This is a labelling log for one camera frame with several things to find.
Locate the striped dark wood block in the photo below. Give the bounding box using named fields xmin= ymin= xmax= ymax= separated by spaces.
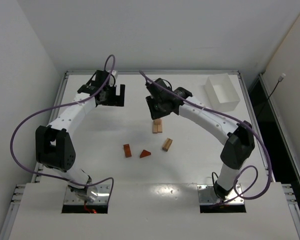
xmin=162 ymin=138 xmax=173 ymax=152

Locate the white translucent plastic bin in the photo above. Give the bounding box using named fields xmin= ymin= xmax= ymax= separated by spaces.
xmin=204 ymin=73 xmax=240 ymax=113

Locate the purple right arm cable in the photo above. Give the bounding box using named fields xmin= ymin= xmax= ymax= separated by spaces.
xmin=139 ymin=69 xmax=273 ymax=208

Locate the small pale wood cube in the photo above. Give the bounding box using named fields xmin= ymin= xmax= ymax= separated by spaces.
xmin=153 ymin=118 xmax=162 ymax=125

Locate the orange triangle wood block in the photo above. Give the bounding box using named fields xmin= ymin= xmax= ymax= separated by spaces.
xmin=139 ymin=149 xmax=152 ymax=159

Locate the pale long wood block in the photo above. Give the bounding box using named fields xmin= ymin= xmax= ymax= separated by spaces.
xmin=158 ymin=120 xmax=163 ymax=133

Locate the engraved long wood block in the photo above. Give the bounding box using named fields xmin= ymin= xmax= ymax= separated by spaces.
xmin=152 ymin=122 xmax=158 ymax=134

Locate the black cable loop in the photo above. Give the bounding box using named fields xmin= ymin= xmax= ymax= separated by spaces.
xmin=211 ymin=171 xmax=220 ymax=191

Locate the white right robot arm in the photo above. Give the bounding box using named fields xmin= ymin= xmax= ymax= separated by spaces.
xmin=145 ymin=78 xmax=255 ymax=200

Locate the hanging black cable connector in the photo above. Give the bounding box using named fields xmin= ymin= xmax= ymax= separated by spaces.
xmin=266 ymin=73 xmax=286 ymax=102

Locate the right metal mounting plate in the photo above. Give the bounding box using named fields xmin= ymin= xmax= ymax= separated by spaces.
xmin=197 ymin=184 xmax=245 ymax=206

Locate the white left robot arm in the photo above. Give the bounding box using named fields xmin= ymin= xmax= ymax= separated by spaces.
xmin=35 ymin=70 xmax=125 ymax=189

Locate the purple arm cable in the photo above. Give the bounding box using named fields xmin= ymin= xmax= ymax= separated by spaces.
xmin=139 ymin=69 xmax=273 ymax=208
xmin=9 ymin=54 xmax=116 ymax=200

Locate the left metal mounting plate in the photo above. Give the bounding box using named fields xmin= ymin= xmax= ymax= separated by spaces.
xmin=63 ymin=184 xmax=110 ymax=206

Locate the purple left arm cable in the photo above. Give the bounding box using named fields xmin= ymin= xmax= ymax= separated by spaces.
xmin=9 ymin=54 xmax=116 ymax=200

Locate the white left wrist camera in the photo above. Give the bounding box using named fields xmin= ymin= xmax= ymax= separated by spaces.
xmin=109 ymin=70 xmax=118 ymax=87

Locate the metal mounting plate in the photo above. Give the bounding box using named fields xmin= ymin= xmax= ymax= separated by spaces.
xmin=63 ymin=184 xmax=110 ymax=206
xmin=197 ymin=184 xmax=245 ymax=206

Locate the orange arch wood block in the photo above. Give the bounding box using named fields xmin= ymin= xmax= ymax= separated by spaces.
xmin=123 ymin=144 xmax=132 ymax=158

